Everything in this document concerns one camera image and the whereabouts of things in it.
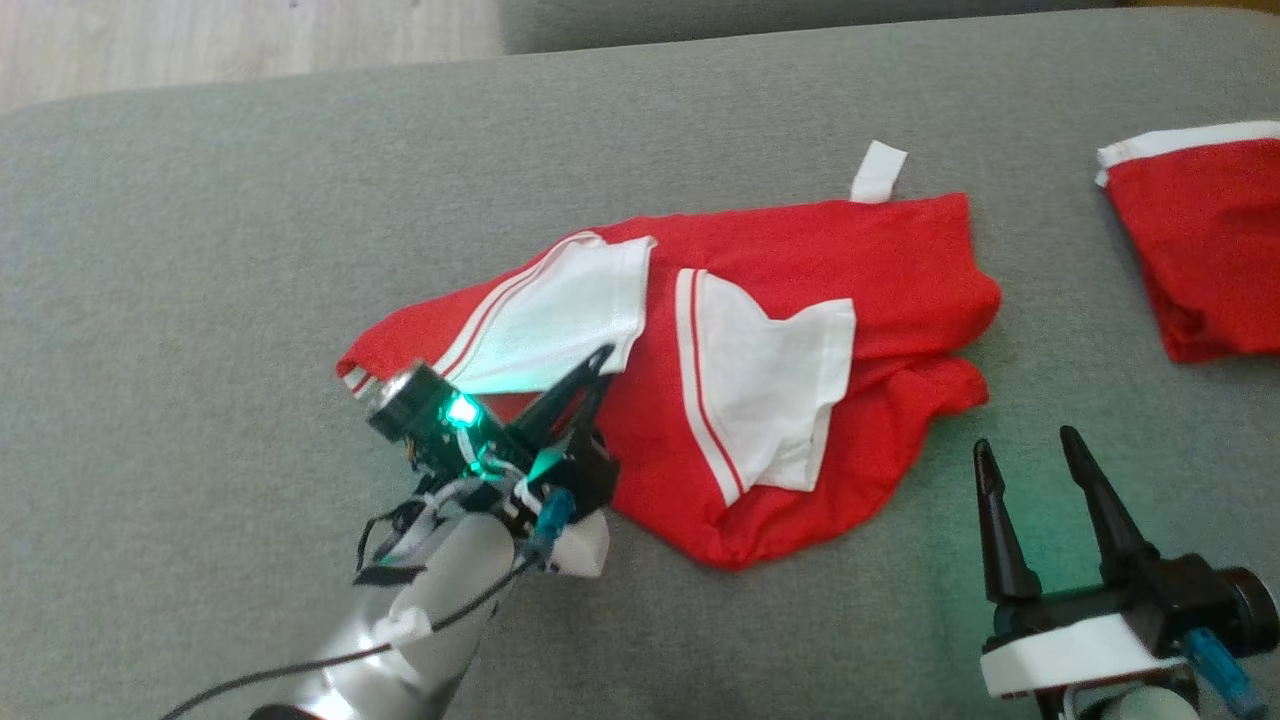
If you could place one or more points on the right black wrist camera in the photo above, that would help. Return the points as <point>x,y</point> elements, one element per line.
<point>1200,595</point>

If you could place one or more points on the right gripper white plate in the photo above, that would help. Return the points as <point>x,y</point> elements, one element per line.
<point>1070,650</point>

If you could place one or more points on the red jersey number 23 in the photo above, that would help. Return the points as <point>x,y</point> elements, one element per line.
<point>900,270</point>

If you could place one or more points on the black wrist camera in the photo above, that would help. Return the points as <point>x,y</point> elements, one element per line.
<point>1200,595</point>
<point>420,410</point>

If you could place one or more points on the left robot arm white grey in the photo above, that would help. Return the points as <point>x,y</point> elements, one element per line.
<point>470,565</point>

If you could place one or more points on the small grey sofa cushion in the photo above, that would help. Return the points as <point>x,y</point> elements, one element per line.
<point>800,20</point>

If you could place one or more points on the red shorts with white stripe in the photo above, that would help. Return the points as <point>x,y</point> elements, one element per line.
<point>1210,250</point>

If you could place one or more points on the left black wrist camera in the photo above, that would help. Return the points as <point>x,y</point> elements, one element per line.
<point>420,410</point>

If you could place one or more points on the large grey sofa seat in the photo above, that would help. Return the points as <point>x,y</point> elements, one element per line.
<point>200,300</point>

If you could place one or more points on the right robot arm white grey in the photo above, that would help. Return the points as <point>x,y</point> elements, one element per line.
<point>1140,706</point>

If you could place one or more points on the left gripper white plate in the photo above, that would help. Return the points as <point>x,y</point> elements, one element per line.
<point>590,475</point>

